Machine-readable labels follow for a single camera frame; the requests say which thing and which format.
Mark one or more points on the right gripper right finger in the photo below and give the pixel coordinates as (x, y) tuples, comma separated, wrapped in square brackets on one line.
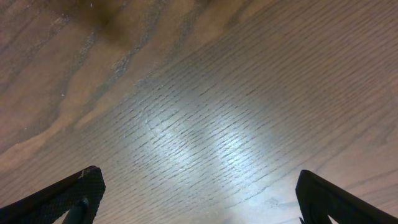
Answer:
[(320, 202)]

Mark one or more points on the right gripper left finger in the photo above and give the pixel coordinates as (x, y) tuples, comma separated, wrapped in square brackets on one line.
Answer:
[(78, 196)]

